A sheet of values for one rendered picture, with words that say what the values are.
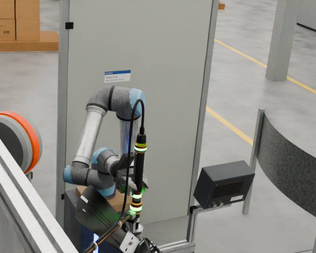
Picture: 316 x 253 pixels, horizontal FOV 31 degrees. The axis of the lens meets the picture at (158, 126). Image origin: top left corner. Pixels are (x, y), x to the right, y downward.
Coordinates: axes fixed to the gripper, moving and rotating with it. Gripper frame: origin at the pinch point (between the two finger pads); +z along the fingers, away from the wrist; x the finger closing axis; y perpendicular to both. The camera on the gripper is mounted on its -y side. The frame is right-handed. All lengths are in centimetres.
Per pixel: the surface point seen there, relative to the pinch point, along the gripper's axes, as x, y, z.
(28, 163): 57, -38, 46
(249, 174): -79, 23, -32
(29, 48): -181, 132, -721
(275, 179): -182, 84, -119
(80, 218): 24.4, 7.7, 2.0
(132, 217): 3.1, 12.1, 1.2
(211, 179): -58, 23, -34
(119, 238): 9.4, 18.4, 3.6
